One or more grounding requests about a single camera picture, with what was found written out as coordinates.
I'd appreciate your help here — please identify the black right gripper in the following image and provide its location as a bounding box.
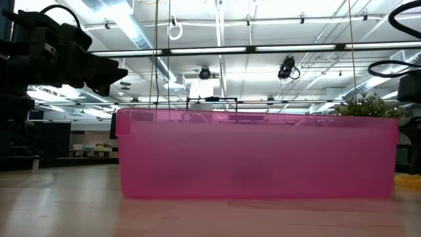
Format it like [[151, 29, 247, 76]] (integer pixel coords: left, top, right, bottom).
[[399, 115, 421, 175]]

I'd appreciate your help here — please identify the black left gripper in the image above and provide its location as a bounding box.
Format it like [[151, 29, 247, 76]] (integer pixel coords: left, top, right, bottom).
[[0, 9, 129, 97]]

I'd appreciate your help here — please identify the black background screen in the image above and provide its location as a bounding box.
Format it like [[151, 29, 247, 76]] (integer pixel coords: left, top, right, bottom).
[[109, 111, 118, 140]]

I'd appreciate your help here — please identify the potted green plant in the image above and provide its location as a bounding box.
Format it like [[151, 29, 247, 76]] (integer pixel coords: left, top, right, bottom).
[[334, 92, 407, 120]]

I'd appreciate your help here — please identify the low shelf with boxes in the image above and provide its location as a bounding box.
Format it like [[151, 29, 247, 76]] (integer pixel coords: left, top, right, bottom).
[[71, 142, 119, 158]]

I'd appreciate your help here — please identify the black partition panel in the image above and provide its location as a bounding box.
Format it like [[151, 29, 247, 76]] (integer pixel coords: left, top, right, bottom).
[[28, 120, 72, 159]]

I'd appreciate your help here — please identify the black bar with light strips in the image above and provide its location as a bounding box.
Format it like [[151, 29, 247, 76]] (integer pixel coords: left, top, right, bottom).
[[82, 41, 421, 60]]

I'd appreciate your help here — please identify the pink translucent plastic bin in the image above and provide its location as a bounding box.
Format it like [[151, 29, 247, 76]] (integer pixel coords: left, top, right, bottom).
[[114, 107, 401, 200]]

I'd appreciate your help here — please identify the silver ceiling air duct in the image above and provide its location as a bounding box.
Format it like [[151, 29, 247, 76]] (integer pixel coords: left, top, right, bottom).
[[341, 51, 421, 101], [80, 0, 185, 92]]

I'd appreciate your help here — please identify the thin hanging cable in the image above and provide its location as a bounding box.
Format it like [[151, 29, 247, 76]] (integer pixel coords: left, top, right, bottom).
[[347, 0, 358, 97], [148, 0, 161, 109], [166, 0, 172, 111]]

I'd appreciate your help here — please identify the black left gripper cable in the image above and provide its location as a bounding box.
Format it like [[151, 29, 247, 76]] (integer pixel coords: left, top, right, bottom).
[[38, 3, 82, 30]]

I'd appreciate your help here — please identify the white cable loop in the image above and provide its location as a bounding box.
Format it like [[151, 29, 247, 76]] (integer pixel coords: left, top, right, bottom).
[[166, 15, 184, 41]]

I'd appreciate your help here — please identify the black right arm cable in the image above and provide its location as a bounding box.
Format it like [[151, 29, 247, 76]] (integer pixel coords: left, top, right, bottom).
[[367, 59, 421, 79], [387, 0, 421, 41]]

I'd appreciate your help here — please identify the black overhead camera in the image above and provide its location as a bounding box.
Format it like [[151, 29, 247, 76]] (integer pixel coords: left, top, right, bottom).
[[198, 66, 212, 81]]

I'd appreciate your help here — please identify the black camera with cable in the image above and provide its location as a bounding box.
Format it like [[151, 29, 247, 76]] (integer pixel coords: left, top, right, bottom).
[[277, 55, 301, 82]]

